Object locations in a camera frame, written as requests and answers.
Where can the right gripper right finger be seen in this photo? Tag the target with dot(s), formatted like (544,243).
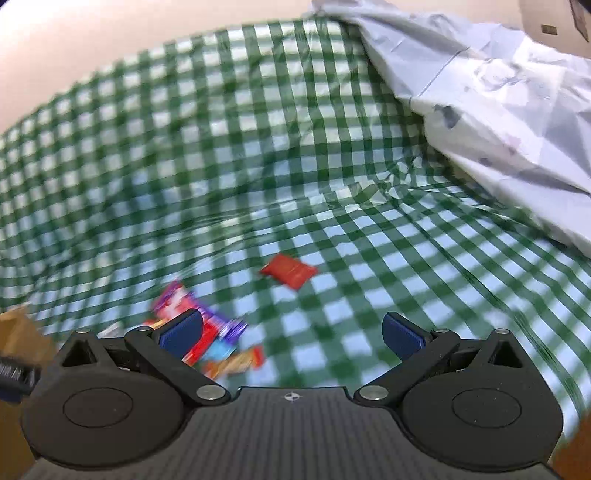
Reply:
(423,354)

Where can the red KitKat wrapper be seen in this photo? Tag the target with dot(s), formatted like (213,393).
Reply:
(205,341)

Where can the purple Alpenliebe candy pack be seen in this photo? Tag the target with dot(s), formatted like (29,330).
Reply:
(176,299)

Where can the brown cardboard box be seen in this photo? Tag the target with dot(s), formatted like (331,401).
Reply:
(24,352)

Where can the white plastic sheet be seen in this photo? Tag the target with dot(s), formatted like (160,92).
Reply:
(512,113)

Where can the green checkered sofa cover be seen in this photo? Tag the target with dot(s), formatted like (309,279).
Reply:
(200,160)

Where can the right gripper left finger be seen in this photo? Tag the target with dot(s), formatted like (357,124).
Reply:
(163,350)

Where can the small orange candy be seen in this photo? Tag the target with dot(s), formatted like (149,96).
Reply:
(237,363)

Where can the small red candy packet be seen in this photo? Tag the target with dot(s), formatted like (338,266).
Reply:
(288,271)

